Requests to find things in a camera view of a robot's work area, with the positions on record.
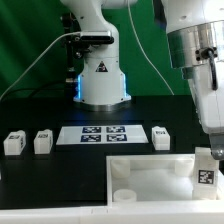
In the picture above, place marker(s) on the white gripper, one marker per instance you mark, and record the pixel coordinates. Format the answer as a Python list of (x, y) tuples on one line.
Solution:
[(209, 103)]

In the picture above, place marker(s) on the white square tabletop part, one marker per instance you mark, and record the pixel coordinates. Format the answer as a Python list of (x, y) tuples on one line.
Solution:
[(152, 178)]

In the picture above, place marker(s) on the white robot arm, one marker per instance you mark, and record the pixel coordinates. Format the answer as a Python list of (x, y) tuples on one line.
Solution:
[(195, 33)]

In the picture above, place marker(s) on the white sheet with tags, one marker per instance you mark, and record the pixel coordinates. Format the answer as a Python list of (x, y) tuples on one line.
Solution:
[(112, 134)]

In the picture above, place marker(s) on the white front rail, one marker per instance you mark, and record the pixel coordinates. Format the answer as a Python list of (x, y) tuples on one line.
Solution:
[(195, 212)]

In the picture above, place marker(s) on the black camera on mount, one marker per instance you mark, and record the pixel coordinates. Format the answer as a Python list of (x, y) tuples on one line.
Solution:
[(101, 37)]

